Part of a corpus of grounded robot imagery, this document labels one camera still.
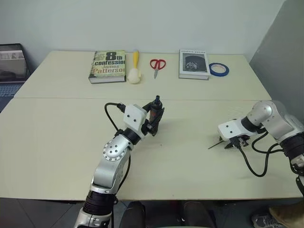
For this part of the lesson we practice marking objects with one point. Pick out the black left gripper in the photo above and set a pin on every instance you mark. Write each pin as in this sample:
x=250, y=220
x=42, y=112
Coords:
x=150, y=128

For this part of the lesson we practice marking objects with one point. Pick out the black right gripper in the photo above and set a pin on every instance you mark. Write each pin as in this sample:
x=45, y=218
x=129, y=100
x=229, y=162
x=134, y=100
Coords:
x=241, y=141

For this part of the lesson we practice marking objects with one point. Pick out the small dark bottle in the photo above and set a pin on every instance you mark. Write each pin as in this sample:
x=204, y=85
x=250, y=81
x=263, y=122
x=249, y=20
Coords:
x=154, y=111

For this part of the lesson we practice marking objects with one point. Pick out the thin metal screwdriver bit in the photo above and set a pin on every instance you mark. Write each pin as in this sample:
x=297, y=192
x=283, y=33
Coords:
x=215, y=145

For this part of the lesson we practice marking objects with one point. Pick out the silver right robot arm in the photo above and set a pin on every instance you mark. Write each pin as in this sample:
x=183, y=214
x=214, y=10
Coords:
x=280, y=123

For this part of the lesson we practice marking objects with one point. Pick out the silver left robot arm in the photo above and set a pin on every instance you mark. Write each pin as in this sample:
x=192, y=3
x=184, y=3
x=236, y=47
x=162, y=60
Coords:
x=108, y=166

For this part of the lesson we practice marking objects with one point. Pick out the grey cover book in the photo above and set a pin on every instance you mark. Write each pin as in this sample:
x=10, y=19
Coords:
x=194, y=64

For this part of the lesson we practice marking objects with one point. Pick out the blue tape roll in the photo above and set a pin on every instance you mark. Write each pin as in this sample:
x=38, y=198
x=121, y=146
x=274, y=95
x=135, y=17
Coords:
x=219, y=72

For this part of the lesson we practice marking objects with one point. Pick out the grey sneaker shoe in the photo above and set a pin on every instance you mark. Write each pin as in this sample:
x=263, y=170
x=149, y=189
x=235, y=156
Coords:
x=266, y=221

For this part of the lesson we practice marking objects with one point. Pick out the tan trouser leg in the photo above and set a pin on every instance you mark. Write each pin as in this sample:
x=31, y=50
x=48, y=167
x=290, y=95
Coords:
x=288, y=215

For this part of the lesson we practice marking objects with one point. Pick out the grey partition panel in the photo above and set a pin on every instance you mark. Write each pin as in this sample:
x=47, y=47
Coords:
x=282, y=59

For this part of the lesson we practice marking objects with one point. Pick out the dark rounded shape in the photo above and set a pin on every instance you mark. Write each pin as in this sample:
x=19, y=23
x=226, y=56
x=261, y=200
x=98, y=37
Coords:
x=135, y=215

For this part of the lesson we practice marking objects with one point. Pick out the dark laptop computer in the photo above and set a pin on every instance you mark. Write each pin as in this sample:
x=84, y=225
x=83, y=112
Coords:
x=12, y=69

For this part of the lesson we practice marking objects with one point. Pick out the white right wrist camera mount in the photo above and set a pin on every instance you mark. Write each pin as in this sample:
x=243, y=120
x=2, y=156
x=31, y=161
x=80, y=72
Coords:
x=231, y=129

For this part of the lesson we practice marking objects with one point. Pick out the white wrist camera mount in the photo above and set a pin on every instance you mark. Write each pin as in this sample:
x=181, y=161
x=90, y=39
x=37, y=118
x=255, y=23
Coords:
x=231, y=129
x=133, y=116

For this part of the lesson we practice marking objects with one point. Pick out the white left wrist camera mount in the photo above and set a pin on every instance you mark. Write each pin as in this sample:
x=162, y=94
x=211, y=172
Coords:
x=133, y=116

